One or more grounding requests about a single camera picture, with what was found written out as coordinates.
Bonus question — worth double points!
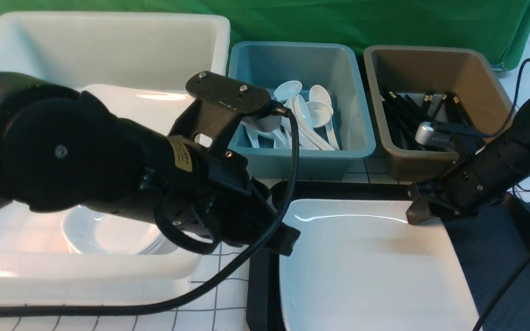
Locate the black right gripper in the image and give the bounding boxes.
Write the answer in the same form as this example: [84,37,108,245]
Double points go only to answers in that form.
[406,133,530,225]

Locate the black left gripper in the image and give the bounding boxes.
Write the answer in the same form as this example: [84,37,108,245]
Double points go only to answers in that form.
[149,137,300,256]

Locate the large white square plate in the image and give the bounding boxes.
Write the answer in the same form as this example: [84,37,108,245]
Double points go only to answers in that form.
[278,199,479,331]

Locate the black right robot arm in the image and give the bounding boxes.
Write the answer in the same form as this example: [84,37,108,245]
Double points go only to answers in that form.
[406,99,530,225]

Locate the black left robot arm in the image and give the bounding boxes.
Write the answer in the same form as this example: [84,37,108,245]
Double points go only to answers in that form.
[0,71,300,256]

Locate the white square plate in tub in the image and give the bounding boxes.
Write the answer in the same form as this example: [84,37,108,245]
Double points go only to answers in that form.
[78,84,194,136]

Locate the brown plastic bin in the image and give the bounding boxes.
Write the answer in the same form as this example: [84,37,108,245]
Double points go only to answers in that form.
[363,46,512,182]

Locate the pile of black chopsticks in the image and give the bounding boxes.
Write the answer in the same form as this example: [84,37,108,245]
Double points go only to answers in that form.
[380,89,486,153]

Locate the small white bowl in tub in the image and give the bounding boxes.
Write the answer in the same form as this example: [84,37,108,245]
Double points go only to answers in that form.
[62,206,178,255]

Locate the pile of white spoons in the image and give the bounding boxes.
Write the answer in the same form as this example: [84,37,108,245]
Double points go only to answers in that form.
[242,81,340,151]

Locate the blue plastic bin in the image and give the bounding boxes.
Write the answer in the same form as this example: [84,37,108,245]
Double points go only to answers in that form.
[228,40,376,181]

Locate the green cloth backdrop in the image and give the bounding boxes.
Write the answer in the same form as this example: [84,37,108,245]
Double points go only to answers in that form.
[0,0,530,69]

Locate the large white plastic tub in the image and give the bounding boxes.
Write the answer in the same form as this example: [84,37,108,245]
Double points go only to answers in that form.
[0,12,230,306]

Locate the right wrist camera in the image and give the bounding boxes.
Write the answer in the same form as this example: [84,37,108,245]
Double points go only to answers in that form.
[415,121,482,149]

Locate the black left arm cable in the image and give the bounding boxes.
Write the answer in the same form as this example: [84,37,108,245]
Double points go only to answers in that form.
[0,106,300,319]

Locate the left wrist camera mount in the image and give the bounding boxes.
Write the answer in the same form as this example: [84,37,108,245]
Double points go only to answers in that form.
[168,71,292,156]

